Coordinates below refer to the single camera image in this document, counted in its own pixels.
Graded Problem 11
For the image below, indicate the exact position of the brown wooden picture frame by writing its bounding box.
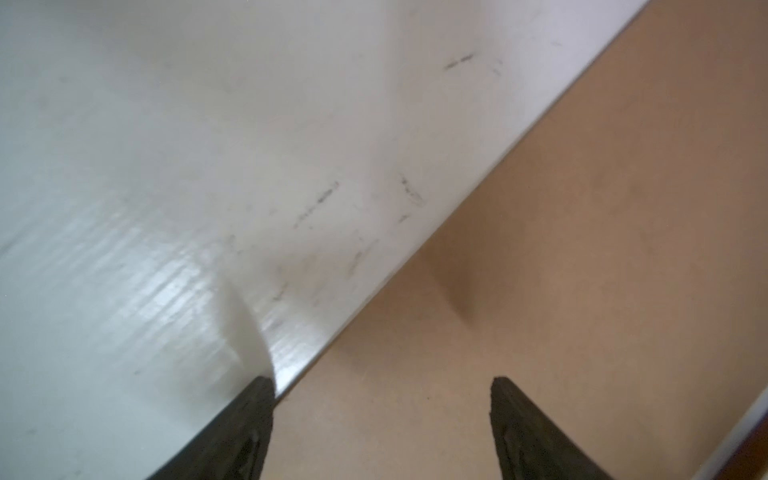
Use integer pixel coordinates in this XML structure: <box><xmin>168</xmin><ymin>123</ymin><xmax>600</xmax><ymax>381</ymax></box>
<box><xmin>713</xmin><ymin>413</ymin><xmax>767</xmax><ymax>480</ymax></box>

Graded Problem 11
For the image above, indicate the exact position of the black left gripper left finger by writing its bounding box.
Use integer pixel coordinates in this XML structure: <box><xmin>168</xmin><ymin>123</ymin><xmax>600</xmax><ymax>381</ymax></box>
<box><xmin>151</xmin><ymin>376</ymin><xmax>276</xmax><ymax>480</ymax></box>

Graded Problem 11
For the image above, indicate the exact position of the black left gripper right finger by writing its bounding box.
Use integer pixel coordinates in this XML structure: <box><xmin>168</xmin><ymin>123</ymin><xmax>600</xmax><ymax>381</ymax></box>
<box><xmin>489</xmin><ymin>376</ymin><xmax>611</xmax><ymax>480</ymax></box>

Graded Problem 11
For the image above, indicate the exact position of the brown cardboard backing board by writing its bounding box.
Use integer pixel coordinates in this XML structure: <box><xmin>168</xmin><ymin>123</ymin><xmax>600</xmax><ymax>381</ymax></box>
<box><xmin>263</xmin><ymin>1</ymin><xmax>767</xmax><ymax>479</ymax></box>

